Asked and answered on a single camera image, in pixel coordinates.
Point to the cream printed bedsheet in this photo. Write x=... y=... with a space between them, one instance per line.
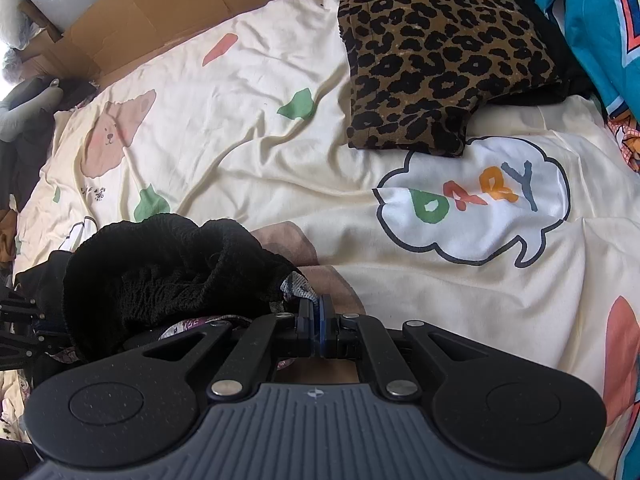
x=250 y=160

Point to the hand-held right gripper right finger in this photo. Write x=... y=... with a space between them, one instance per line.
x=326 y=322

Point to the teal printed blanket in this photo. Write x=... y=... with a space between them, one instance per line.
x=590 y=20

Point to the grey fluffy cloth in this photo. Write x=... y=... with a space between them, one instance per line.
x=15 y=15

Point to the brown cardboard sheet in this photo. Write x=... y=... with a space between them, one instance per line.
x=175 y=15

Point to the black pants with floral trim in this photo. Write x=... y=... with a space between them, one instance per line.
x=150 y=285

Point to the grey neck pillow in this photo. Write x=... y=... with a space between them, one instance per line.
x=25 y=110

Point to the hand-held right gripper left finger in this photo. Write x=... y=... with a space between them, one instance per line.
x=306 y=322

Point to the leopard print garment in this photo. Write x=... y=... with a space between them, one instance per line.
x=430 y=60

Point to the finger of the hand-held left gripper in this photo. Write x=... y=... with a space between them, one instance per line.
x=17 y=310
x=20 y=350

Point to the brown garment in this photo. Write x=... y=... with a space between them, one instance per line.
x=6 y=235

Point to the dark grey cloth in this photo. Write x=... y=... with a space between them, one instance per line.
x=30 y=170

